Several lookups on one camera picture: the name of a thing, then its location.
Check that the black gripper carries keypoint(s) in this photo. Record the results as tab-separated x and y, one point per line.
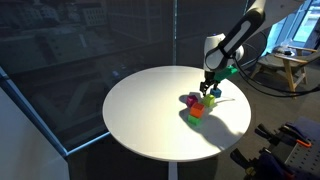
210	76

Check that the lime green block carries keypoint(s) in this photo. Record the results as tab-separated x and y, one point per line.
209	100

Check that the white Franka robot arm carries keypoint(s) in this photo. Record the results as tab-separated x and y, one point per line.
233	36

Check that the magenta block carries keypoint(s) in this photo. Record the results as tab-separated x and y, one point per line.
191	101

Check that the orange block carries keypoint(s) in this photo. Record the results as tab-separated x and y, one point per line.
197	110

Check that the dark green block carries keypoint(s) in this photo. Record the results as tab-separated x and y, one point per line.
194	120

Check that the wooden armchair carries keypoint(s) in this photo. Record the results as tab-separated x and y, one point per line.
286	61

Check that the pale clutter bundle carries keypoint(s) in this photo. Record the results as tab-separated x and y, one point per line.
286	49

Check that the metal window mullion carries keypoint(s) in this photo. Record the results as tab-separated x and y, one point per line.
30	110

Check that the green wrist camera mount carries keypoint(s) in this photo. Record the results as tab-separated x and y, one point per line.
226	73

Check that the white table pedestal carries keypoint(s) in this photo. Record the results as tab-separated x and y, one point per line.
172	170

